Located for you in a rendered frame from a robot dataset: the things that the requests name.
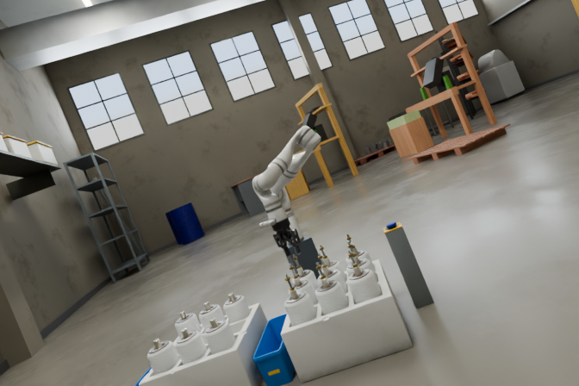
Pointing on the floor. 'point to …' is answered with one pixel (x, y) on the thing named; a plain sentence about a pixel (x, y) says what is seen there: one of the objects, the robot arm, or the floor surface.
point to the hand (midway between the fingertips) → (292, 252)
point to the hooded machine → (499, 77)
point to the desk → (247, 197)
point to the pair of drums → (184, 224)
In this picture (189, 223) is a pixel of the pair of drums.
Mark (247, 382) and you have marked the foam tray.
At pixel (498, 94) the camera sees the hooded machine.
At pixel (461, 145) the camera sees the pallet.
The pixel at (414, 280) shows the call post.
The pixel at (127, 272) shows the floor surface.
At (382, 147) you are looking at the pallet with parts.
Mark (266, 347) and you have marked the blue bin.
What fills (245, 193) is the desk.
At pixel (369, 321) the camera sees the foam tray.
